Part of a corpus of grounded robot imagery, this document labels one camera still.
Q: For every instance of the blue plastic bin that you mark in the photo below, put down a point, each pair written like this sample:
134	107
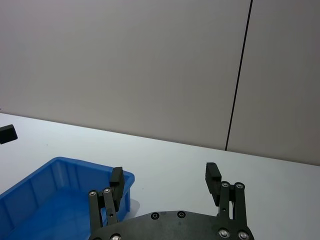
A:
52	200

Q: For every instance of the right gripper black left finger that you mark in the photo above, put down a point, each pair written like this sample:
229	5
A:
110	207

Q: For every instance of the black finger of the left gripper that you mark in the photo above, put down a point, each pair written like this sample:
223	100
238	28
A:
7	135

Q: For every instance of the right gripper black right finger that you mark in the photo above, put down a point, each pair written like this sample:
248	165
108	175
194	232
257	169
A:
226	197

